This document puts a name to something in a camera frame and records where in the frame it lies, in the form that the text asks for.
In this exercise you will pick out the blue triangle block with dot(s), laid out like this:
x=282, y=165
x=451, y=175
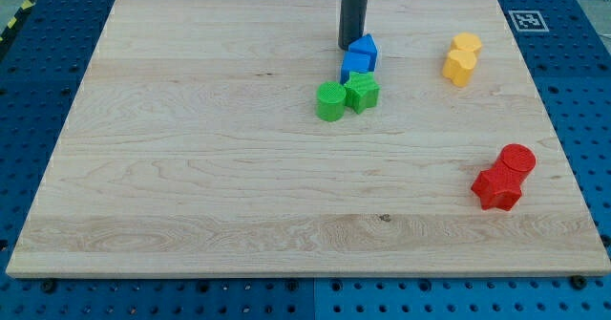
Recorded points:
x=366, y=45

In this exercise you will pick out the blue cube block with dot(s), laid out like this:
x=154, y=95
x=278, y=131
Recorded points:
x=353, y=62

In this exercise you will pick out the green cylinder block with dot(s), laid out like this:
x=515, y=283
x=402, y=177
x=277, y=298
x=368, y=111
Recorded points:
x=331, y=99

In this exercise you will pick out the green star block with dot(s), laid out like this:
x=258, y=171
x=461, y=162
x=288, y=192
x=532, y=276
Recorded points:
x=362, y=91

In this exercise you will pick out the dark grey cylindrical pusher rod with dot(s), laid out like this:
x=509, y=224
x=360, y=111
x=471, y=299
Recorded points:
x=351, y=22

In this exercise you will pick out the yellow heart block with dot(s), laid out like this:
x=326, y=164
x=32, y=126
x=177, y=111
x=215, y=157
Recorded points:
x=459, y=67

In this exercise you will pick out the yellow hexagon block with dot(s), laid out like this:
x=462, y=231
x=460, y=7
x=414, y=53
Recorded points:
x=467, y=42

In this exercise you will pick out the red star block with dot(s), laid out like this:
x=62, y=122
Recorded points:
x=499, y=188

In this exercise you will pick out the red cylinder block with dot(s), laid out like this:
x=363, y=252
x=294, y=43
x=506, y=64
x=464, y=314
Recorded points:
x=516, y=159

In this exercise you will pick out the white fiducial marker tag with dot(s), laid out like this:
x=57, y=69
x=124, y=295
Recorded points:
x=528, y=21

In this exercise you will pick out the black and yellow hazard tape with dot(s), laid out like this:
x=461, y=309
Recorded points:
x=17, y=22

